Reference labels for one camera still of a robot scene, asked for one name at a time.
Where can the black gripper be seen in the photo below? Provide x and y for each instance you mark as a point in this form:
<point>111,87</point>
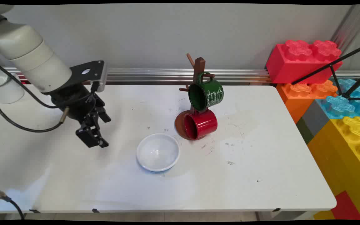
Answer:
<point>77,104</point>

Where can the green enamel mug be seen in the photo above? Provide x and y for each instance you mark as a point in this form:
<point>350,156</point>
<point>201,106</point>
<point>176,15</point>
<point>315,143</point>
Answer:
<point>212,92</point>

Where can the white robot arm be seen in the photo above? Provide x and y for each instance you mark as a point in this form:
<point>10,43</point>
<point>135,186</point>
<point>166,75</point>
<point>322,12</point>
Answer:
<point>27,47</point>

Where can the white bowl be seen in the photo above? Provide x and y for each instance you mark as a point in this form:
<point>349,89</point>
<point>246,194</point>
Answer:
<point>158,153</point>

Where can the white mug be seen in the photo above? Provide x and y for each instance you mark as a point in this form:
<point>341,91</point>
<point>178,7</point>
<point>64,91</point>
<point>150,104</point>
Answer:
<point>8,92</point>

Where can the red enamel mug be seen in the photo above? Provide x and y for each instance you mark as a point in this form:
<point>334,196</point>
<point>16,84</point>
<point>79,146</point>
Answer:
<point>206,123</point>

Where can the brown wooden mug tree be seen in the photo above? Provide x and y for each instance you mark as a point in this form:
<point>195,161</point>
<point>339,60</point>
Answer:
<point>199,64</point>

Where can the orange giant toy brick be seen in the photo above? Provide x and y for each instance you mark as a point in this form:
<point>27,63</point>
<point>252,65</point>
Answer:
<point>295,100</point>

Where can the red giant toy brick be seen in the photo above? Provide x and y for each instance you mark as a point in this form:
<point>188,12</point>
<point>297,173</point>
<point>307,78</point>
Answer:
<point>292,65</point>

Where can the dark green toy brick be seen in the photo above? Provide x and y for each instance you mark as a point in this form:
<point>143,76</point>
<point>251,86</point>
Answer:
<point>305,131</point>

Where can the grey giant toy brick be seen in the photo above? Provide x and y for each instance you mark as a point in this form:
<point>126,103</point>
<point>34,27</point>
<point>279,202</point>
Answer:
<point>316,118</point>

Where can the blue giant toy brick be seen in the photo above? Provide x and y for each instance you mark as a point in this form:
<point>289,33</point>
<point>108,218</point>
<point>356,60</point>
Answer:
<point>339,107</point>

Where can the black tripod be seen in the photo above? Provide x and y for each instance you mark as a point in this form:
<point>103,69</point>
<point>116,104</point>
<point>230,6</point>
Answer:
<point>333,66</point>

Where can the yellow giant toy brick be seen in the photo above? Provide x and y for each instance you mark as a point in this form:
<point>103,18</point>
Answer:
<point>339,156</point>

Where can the small red toy brick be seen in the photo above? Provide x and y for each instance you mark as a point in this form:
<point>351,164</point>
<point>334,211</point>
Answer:
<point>345,207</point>

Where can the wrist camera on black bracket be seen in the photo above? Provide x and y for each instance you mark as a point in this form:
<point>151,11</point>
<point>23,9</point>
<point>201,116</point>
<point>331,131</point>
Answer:
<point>86,71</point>

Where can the aluminium rail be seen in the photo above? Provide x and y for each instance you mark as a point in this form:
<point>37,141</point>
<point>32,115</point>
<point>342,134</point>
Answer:
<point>167,75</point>

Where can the aluminium vertical post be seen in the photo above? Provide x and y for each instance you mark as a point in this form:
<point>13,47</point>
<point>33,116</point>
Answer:
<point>348,28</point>

